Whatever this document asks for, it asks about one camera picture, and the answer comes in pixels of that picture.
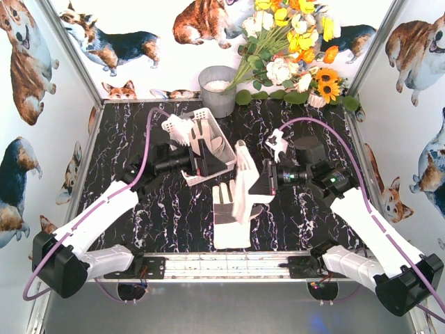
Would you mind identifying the corner glove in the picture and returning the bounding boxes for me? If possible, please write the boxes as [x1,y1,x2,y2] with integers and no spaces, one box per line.
[212,180,263,250]

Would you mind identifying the white work glove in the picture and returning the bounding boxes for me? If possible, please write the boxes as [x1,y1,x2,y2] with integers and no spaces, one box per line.
[211,136,225,157]

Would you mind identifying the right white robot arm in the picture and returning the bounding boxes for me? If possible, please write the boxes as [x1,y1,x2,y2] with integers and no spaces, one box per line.
[248,129,444,317]

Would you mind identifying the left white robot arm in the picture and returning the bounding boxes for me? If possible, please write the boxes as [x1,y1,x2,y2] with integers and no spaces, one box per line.
[31,115,227,299]

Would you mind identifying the white perforated storage basket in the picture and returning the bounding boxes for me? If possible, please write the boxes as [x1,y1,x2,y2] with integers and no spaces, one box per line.
[161,108,236,186]

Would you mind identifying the grey metal bucket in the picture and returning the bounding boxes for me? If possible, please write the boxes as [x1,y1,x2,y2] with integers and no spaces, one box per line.
[198,65,236,118]

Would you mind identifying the small sunflower pot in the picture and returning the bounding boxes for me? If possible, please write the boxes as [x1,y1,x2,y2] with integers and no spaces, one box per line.
[307,67,347,109]

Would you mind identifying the artificial flower bouquet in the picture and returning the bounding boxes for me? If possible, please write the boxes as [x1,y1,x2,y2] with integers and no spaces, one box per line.
[226,1,341,90]

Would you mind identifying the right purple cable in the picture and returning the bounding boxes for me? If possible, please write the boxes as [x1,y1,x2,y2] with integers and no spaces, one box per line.
[280,117,445,316]

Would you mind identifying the purple cable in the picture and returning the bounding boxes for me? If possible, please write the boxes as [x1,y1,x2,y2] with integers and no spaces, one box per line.
[22,106,173,302]
[280,117,445,316]

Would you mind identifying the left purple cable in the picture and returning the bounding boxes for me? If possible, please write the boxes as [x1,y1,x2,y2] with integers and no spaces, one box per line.
[22,106,173,302]

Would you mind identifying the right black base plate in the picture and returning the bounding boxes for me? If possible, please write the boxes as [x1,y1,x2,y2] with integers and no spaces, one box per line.
[278,256,332,278]

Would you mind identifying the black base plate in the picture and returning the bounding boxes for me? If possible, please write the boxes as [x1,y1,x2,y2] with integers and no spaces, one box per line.
[104,256,166,279]
[278,256,332,278]

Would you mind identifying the front aluminium rail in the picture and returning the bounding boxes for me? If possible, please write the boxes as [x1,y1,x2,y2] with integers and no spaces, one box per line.
[93,252,366,283]

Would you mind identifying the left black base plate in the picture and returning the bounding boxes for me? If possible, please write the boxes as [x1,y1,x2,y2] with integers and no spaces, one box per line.
[104,256,166,279]

